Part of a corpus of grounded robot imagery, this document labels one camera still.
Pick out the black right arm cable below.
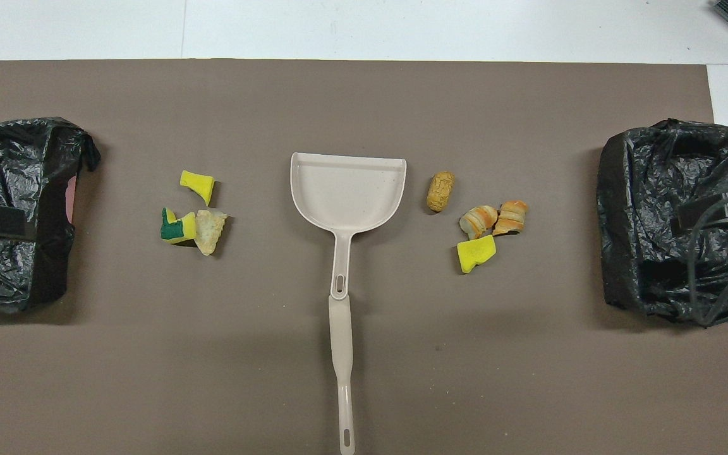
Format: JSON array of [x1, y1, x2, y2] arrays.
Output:
[[685, 186, 728, 327]]

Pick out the yellow wedge sponge piece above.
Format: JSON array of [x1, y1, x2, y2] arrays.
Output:
[[179, 169, 215, 207]]

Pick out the yellow and green sponge piece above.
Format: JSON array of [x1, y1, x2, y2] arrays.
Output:
[[160, 207, 197, 245]]

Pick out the black bag-lined trash bin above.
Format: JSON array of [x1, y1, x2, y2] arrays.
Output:
[[596, 118, 728, 328]]

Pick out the brown oval bread roll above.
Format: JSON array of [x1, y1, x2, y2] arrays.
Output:
[[426, 171, 456, 214]]

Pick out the brown paper table mat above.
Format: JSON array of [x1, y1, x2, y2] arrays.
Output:
[[0, 59, 728, 455]]

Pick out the yellow notched sponge piece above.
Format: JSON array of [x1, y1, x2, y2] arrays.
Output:
[[456, 235, 497, 275]]

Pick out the beige plastic dustpan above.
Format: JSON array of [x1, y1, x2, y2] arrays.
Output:
[[289, 152, 408, 301]]

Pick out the pale bread chunk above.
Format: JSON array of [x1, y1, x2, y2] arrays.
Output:
[[195, 209, 228, 257]]

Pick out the beige hand brush black bristles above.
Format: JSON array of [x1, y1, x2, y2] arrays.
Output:
[[328, 294, 356, 455]]

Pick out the pale striped croissant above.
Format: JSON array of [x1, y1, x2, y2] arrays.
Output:
[[459, 205, 499, 241]]

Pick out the orange striped croissant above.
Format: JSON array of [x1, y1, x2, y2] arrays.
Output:
[[492, 200, 529, 237]]

